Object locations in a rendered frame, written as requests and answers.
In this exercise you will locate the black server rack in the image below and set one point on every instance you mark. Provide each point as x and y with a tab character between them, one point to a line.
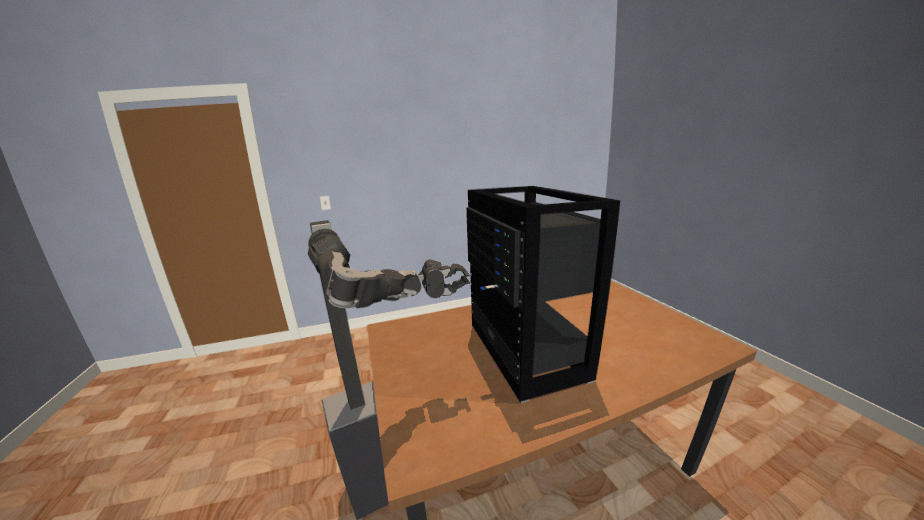
539	258

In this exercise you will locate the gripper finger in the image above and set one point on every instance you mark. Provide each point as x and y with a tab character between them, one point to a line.
448	271
450	289

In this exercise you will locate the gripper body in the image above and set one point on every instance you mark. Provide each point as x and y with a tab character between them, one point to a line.
432	278

